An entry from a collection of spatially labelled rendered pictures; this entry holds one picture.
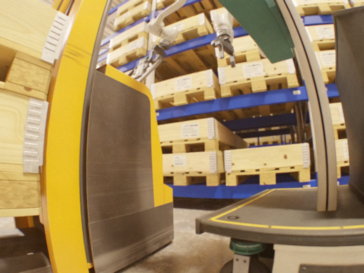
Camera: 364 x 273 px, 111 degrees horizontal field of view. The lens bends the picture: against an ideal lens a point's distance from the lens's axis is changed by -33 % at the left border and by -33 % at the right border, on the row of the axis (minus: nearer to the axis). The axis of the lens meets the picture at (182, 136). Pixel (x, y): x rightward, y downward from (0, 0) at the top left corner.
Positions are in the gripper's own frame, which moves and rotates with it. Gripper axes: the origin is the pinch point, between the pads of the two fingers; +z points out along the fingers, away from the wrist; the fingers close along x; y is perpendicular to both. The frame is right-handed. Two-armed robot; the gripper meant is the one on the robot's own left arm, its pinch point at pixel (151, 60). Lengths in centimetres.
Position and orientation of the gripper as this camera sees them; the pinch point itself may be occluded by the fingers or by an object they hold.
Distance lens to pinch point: 162.1
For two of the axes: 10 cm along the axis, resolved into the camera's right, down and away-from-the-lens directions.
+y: -6.3, -3.5, 6.9
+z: -5.2, 8.5, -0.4
